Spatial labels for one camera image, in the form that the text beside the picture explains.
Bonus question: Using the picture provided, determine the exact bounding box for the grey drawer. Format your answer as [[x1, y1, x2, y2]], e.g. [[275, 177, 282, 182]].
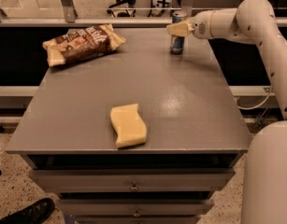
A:
[[58, 199, 214, 217], [30, 169, 235, 193]]

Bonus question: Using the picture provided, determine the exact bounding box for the metal railing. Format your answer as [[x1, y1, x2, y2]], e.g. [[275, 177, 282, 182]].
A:
[[0, 0, 287, 27]]

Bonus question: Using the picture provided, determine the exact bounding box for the brown chip bag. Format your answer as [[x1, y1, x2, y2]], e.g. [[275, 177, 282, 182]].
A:
[[42, 24, 126, 67]]

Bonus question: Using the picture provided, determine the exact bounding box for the yellow sponge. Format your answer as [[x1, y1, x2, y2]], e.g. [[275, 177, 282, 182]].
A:
[[110, 104, 147, 148]]

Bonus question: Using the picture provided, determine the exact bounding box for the upper grey drawer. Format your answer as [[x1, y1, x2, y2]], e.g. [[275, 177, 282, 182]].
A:
[[30, 169, 235, 193]]

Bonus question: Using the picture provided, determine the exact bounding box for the white cable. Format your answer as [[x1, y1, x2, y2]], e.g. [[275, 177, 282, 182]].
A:
[[237, 87, 273, 111]]

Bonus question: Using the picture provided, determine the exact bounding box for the blue silver redbull can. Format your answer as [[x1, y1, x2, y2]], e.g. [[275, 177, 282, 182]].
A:
[[170, 10, 187, 54]]

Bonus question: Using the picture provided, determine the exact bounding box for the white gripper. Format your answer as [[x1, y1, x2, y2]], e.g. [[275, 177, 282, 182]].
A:
[[166, 10, 214, 39]]

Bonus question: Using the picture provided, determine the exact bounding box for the lower grey drawer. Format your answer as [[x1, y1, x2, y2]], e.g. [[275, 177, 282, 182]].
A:
[[58, 199, 214, 217]]

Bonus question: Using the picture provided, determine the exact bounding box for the black shoe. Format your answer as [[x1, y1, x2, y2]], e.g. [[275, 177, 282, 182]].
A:
[[0, 198, 55, 224]]

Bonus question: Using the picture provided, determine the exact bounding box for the grey drawer cabinet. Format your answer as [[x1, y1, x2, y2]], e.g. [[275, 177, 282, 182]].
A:
[[7, 28, 250, 224]]

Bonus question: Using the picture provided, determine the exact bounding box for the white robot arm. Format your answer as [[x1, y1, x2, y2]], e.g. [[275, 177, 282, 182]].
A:
[[166, 0, 287, 224]]

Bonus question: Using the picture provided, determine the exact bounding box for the black office chair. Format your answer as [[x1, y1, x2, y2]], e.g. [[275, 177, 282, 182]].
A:
[[107, 0, 136, 17]]

